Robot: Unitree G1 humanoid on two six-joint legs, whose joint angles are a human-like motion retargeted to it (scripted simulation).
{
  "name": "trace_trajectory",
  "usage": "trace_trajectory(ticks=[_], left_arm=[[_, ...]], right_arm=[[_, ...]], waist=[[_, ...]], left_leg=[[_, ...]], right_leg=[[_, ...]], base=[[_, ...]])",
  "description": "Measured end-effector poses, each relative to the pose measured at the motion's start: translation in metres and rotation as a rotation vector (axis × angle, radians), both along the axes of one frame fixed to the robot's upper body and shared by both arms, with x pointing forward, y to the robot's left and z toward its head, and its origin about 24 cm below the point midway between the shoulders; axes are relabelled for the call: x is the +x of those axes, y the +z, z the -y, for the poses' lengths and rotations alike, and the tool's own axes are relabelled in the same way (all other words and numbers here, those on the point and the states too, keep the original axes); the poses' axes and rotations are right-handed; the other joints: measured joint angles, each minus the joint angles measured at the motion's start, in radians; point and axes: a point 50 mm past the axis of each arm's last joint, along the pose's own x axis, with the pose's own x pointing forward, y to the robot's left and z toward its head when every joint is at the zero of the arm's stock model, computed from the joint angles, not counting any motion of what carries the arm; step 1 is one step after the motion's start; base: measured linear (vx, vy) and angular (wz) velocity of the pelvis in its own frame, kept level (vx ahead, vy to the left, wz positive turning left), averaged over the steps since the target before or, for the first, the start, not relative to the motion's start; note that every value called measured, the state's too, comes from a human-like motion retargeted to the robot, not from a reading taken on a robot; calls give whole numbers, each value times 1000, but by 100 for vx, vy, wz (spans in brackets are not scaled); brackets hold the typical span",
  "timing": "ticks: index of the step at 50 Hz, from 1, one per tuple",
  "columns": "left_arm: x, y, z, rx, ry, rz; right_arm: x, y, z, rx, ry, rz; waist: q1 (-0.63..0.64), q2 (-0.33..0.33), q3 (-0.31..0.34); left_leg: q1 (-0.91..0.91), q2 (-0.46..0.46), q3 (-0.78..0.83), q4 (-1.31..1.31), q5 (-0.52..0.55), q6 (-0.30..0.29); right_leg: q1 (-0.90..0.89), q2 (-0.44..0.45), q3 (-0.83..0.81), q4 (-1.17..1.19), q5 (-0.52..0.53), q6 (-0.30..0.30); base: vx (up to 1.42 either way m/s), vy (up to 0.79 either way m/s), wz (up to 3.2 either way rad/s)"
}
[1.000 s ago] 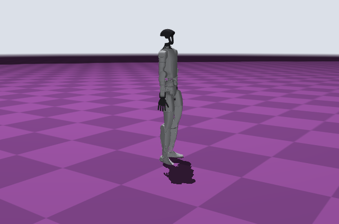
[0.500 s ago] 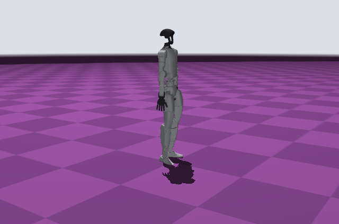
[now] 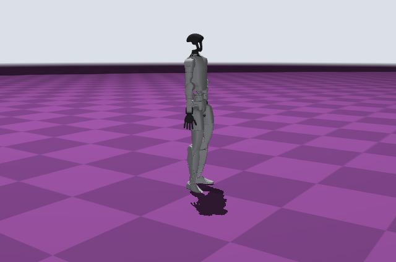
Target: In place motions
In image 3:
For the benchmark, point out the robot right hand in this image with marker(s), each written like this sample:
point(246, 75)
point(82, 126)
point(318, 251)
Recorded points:
point(189, 119)

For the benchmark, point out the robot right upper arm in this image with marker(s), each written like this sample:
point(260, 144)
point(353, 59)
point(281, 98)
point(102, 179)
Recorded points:
point(189, 65)

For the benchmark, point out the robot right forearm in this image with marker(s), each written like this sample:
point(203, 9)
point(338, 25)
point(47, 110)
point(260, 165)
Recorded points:
point(189, 95)

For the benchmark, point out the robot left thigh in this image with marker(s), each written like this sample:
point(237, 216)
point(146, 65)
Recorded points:
point(208, 126)

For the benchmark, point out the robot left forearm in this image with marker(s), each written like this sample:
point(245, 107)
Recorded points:
point(205, 93)

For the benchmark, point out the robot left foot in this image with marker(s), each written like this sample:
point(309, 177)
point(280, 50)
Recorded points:
point(203, 180)

